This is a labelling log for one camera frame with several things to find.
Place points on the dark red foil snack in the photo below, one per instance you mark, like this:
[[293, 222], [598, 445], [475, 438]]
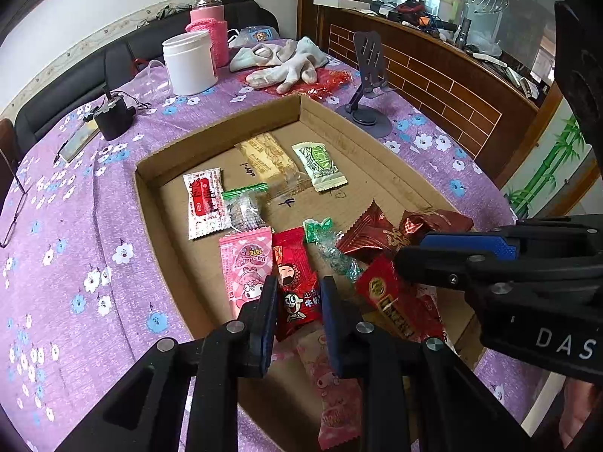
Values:
[[371, 235]]

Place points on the black small device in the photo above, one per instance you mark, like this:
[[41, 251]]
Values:
[[114, 116]]

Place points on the red plastic bag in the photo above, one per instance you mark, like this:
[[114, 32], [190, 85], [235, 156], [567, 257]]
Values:
[[328, 83]]

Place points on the purple floral tablecloth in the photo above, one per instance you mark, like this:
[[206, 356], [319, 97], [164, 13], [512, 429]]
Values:
[[81, 295]]

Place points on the shiny red foil snack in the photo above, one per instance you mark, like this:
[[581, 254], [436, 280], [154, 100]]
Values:
[[415, 226]]

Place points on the red cartoon snack packet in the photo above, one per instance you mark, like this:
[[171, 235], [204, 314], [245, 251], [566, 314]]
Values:
[[299, 301]]

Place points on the brown cardboard box tray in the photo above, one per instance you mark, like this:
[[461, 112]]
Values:
[[283, 404]]

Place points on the red yellow label snack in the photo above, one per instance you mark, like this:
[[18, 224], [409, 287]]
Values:
[[410, 310]]

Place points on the eyeglasses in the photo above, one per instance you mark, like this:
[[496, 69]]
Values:
[[15, 196]]

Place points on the long pink snack packet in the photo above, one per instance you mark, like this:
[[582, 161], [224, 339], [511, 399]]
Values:
[[341, 415]]

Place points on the person's right hand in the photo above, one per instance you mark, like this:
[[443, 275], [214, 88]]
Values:
[[579, 400]]

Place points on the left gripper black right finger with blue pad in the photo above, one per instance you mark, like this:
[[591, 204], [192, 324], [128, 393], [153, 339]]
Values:
[[410, 388]]

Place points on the white gloves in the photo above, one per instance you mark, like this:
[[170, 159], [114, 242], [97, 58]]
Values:
[[280, 65]]

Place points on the green clear nut packet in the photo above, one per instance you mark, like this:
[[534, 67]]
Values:
[[244, 206]]

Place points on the white plastic jar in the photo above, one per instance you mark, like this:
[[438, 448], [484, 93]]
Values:
[[189, 63]]

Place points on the wooden brick pattern cabinet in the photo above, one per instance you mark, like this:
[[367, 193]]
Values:
[[489, 117]]

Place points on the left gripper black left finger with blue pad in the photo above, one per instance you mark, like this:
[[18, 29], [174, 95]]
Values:
[[184, 396]]

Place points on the gold beige snack packet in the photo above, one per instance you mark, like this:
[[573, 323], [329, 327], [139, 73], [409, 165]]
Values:
[[268, 159]]

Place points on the black sofa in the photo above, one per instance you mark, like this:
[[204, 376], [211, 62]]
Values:
[[109, 67]]

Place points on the green white candy packet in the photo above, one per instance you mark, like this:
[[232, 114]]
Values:
[[319, 165]]

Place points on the white red snack packet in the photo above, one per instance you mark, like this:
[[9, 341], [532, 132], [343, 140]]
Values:
[[207, 211]]

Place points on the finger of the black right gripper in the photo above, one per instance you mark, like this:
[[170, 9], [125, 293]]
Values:
[[462, 261]]

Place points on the small booklet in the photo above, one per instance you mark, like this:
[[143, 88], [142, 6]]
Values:
[[78, 141]]

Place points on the pink sleeved bottle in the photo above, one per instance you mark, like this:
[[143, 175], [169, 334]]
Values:
[[209, 15]]

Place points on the grey phone stand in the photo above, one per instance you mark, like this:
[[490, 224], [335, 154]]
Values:
[[373, 84]]

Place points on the green clear candy wrapper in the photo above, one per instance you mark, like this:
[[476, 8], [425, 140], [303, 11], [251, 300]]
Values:
[[325, 237]]

